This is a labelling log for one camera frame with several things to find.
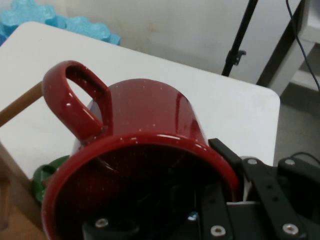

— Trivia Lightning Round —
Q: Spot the thin dark hanging cable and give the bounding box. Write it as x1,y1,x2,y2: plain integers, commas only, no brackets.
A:
284,0,320,92

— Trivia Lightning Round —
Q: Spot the light blue foam mat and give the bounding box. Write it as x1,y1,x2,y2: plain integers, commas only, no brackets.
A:
0,0,122,47

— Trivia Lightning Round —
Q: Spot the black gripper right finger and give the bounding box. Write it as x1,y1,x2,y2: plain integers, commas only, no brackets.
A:
207,137,320,240

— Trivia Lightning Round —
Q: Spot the brown wooden mug tree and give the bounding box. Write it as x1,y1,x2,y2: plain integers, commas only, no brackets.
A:
0,80,51,240

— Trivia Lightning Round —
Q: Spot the green mug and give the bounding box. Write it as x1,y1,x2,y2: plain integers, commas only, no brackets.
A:
31,154,72,205

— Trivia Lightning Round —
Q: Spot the black framed white desk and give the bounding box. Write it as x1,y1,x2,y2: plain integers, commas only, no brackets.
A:
255,0,320,97

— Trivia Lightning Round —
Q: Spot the red speckled mug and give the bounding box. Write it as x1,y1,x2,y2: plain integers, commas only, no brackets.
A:
40,60,242,240

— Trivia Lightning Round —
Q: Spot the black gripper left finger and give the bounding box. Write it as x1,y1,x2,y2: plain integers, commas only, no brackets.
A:
81,182,235,240

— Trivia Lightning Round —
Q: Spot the black tripod stand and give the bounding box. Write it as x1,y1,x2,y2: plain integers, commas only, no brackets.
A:
220,0,260,77

